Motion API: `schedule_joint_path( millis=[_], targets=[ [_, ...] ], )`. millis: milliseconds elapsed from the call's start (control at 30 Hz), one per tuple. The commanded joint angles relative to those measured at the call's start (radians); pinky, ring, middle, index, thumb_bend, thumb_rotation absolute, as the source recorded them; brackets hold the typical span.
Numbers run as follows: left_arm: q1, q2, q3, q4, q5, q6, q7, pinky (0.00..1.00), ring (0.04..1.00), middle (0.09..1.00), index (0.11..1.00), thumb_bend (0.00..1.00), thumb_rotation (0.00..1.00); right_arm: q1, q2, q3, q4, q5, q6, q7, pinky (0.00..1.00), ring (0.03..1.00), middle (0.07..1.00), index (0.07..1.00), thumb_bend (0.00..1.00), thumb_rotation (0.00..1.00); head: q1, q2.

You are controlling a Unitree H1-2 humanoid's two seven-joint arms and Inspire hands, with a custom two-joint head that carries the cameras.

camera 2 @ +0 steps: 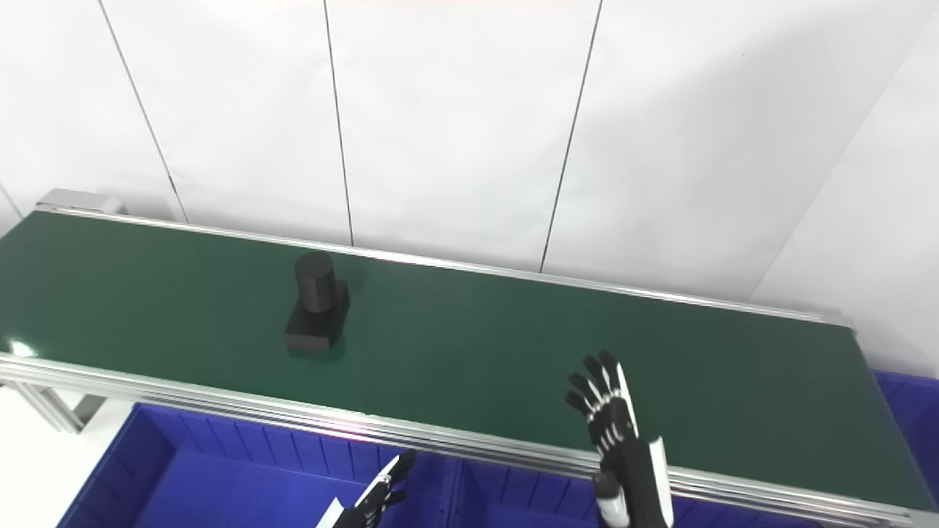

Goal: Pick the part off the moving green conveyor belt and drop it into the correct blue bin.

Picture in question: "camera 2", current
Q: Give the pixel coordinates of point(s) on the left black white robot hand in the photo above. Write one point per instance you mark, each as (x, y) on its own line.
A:
(374, 502)

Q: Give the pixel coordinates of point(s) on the blue plastic bin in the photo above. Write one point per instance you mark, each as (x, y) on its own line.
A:
(528, 506)
(913, 411)
(220, 484)

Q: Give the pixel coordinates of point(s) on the green conveyor belt aluminium frame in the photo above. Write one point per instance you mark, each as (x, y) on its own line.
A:
(469, 367)

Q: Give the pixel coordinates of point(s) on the aluminium conveyor leg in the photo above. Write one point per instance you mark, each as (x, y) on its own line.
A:
(55, 407)

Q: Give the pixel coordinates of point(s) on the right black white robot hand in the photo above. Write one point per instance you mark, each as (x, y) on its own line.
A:
(623, 462)

